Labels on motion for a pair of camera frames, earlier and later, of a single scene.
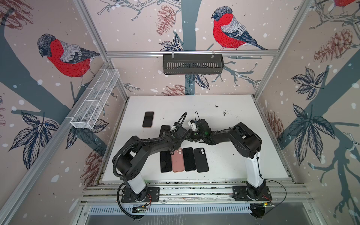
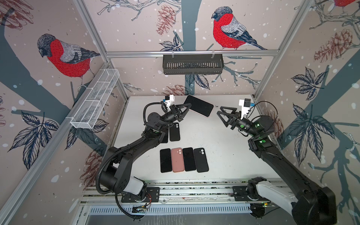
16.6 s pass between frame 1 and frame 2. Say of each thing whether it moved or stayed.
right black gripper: moved
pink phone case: stayed
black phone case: stayed
